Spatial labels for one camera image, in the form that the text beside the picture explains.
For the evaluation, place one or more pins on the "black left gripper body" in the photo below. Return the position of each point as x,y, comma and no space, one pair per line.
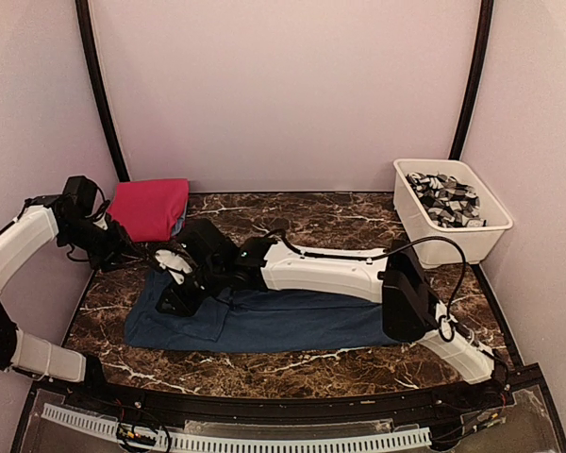
101,245

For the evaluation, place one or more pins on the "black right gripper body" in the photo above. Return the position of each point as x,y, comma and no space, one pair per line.
189,301

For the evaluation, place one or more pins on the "pink trousers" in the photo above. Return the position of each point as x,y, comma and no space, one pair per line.
147,210

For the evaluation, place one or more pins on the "dark blue garment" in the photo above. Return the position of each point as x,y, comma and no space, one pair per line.
255,322

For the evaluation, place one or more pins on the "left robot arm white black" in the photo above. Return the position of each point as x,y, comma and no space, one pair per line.
38,249

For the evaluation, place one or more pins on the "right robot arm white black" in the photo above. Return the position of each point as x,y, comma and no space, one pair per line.
203,261

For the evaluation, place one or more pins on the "white plastic laundry bin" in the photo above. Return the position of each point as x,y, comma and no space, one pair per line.
475,242

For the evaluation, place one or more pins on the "folded light blue shirt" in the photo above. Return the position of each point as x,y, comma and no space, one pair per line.
178,225

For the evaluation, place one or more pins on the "black white patterned garment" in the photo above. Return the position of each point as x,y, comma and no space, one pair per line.
447,202

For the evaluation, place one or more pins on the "black front rail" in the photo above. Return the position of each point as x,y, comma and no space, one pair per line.
433,404

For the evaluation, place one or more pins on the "left black corner post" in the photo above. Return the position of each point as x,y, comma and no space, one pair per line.
84,19

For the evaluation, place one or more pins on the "black corner post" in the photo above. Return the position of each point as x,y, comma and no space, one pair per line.
84,19
474,77

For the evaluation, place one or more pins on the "white slotted cable duct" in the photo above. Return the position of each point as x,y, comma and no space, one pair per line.
377,436

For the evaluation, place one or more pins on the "right black corner post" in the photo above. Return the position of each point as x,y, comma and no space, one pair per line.
474,77

